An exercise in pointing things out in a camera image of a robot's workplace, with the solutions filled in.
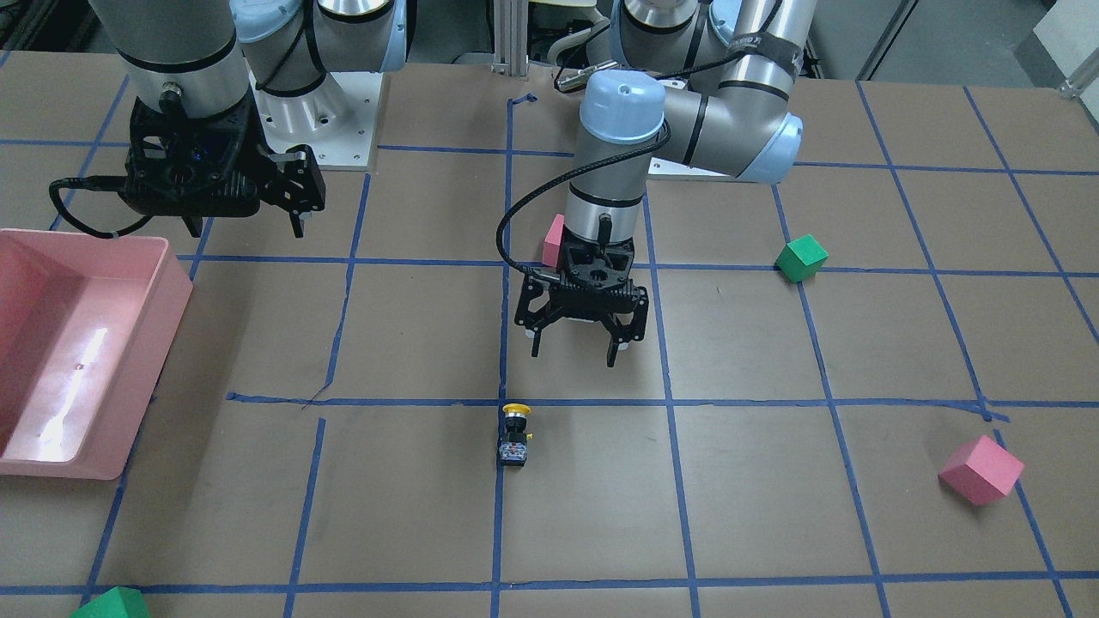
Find yellow push button switch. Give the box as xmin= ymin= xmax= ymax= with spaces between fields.
xmin=497 ymin=402 xmax=532 ymax=467

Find green cube far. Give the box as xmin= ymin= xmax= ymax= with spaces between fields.
xmin=70 ymin=586 xmax=152 ymax=618

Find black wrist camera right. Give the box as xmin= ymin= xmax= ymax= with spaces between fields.
xmin=120 ymin=98 xmax=260 ymax=218

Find green cube centre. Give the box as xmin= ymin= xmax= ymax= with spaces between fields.
xmin=774 ymin=234 xmax=829 ymax=284

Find aluminium frame post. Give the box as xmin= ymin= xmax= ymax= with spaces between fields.
xmin=491 ymin=0 xmax=530 ymax=81

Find pink cube near centre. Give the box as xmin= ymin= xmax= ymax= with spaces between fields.
xmin=541 ymin=214 xmax=565 ymax=271

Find pink cube front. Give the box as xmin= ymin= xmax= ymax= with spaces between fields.
xmin=939 ymin=435 xmax=1025 ymax=507

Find brown paper table cover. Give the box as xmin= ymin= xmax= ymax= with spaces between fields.
xmin=3 ymin=65 xmax=1098 ymax=617

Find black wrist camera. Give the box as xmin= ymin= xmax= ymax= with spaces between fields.
xmin=120 ymin=98 xmax=260 ymax=218
xmin=560 ymin=214 xmax=635 ymax=293

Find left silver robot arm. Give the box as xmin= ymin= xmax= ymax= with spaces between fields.
xmin=497 ymin=1 xmax=817 ymax=367

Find green cube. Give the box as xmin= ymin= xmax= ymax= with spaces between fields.
xmin=70 ymin=586 xmax=152 ymax=618
xmin=774 ymin=234 xmax=829 ymax=284

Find pink plastic bin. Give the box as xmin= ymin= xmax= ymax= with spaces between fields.
xmin=1 ymin=228 xmax=192 ymax=481

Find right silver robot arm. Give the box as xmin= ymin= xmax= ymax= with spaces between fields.
xmin=66 ymin=1 xmax=417 ymax=239

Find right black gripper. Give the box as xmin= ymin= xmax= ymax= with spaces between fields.
xmin=185 ymin=103 xmax=326 ymax=239

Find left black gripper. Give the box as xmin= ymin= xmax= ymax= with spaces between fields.
xmin=514 ymin=262 xmax=650 ymax=367

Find pink cube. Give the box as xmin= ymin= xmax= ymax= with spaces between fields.
xmin=939 ymin=435 xmax=1025 ymax=507
xmin=541 ymin=214 xmax=565 ymax=271

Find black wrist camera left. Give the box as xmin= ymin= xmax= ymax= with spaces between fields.
xmin=560 ymin=214 xmax=635 ymax=293

